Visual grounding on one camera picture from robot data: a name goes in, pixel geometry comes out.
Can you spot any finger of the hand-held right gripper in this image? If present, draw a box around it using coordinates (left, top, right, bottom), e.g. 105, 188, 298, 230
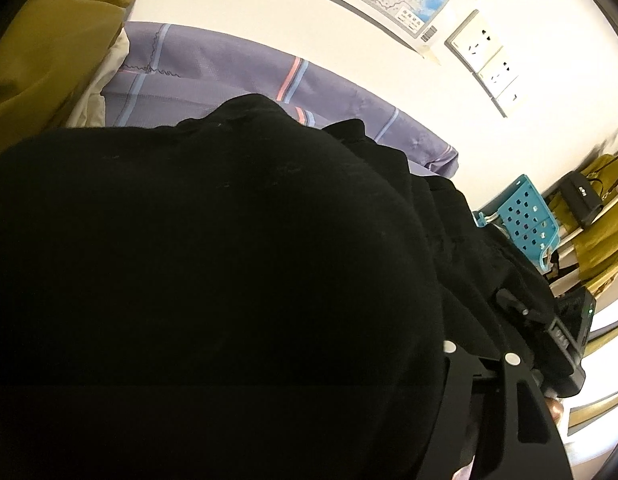
495, 288, 546, 323

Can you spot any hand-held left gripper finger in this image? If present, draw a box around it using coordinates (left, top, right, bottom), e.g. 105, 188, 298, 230
441, 340, 574, 480

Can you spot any person's mustard yellow clothing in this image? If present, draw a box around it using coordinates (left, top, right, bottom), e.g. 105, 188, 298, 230
548, 152, 618, 297

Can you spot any cream cloth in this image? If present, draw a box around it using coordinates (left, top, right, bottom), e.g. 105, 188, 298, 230
65, 29, 130, 129

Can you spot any large black garment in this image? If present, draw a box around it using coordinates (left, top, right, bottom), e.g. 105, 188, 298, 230
0, 93, 557, 480

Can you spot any white double wall socket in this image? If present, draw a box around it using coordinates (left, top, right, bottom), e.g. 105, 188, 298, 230
476, 47, 520, 101
444, 8, 505, 74

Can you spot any purple plaid bed sheet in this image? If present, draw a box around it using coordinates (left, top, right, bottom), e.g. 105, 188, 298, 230
101, 21, 460, 177

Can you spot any mustard yellow cloth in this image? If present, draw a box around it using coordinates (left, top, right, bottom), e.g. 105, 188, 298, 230
0, 0, 141, 162

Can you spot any blue perforated plastic basket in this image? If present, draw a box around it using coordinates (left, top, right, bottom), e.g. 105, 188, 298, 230
475, 174, 560, 274

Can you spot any black box device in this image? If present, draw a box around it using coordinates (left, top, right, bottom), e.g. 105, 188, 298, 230
559, 170, 605, 229

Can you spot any white wall switch plate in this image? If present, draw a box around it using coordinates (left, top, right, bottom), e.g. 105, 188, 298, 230
491, 77, 528, 119

